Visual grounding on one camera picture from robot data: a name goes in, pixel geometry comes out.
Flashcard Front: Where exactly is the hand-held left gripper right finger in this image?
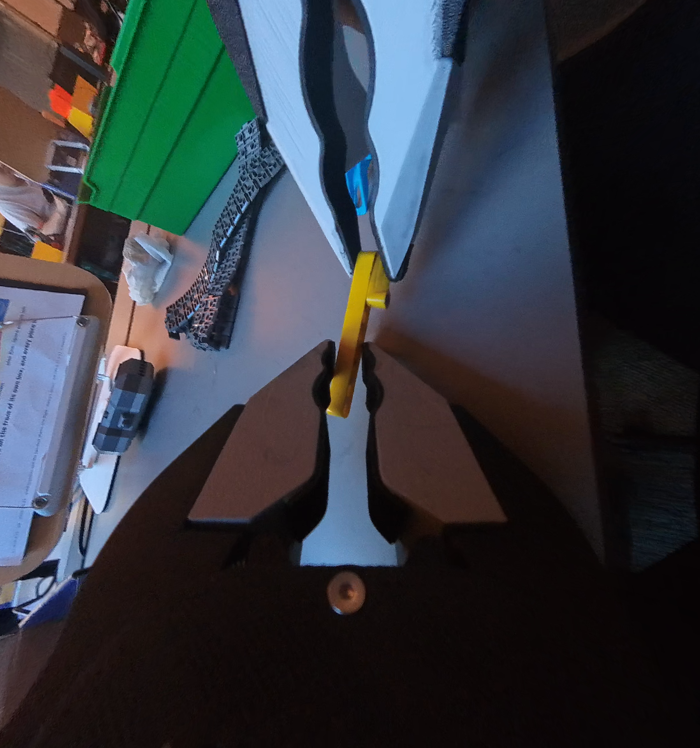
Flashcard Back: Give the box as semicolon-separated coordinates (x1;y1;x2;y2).
363;342;507;544

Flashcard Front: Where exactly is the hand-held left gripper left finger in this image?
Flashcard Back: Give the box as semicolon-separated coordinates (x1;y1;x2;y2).
186;340;336;544

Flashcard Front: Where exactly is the green plastic bin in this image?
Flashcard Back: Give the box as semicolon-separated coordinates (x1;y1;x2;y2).
77;0;257;236

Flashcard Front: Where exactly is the grey toy track chain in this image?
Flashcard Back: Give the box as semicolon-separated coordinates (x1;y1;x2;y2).
165;140;287;340
189;117;269;351

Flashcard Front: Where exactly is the blue brick separator tool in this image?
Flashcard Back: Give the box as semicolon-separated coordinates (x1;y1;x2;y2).
345;155;380;214

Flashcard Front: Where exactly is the printed instruction sheet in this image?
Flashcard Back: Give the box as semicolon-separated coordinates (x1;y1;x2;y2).
0;280;88;568

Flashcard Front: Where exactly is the grey toy motor block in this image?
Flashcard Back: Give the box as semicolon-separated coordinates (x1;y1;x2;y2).
92;358;155;455

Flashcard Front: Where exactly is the crumpled white tissue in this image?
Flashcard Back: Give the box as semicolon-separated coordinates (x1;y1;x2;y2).
120;234;174;306

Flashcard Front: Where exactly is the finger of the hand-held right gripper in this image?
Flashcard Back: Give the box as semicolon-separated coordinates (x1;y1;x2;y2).
236;0;362;275
359;0;453;281

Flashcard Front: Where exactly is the yellow perforated toy beam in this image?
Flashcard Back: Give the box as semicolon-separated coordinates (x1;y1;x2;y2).
325;251;392;417

